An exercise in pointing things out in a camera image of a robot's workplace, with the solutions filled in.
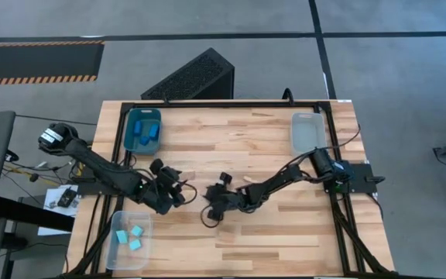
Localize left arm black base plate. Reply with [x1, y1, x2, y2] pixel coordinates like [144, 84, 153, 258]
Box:
[76, 181, 129, 197]

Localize yellow cable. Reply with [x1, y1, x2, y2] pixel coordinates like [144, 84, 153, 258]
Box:
[2, 164, 88, 187]

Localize teal plastic bin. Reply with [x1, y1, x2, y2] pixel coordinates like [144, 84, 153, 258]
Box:
[123, 108, 163, 156]

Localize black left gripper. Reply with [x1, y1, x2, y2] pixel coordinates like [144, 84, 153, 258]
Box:
[141, 157, 187, 216]

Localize clear plastic bin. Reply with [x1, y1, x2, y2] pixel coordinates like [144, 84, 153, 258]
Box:
[105, 210, 154, 271]
[290, 112, 328, 156]

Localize black table frame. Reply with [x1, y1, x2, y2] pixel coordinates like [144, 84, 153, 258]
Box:
[66, 99, 400, 279]

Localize hazard striped black floor mat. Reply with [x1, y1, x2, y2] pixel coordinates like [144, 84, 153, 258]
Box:
[0, 40, 106, 86]

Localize white paper sheets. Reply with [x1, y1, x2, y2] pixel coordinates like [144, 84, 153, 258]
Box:
[36, 184, 80, 236]

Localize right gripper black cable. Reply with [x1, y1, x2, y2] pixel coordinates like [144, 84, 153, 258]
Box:
[201, 204, 224, 229]

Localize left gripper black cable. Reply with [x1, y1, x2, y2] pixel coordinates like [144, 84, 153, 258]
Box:
[180, 181, 200, 205]

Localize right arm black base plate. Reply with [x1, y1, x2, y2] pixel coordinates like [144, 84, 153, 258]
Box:
[322, 162, 386, 195]

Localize black mesh computer case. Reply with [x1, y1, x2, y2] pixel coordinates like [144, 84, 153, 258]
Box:
[140, 47, 235, 101]

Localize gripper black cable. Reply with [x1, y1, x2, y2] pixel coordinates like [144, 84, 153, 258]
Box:
[201, 204, 224, 229]
[180, 181, 200, 205]

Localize small black handheld device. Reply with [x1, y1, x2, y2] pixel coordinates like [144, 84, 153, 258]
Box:
[57, 187, 77, 208]

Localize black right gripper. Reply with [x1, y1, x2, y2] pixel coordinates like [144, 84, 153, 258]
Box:
[204, 171, 249, 223]

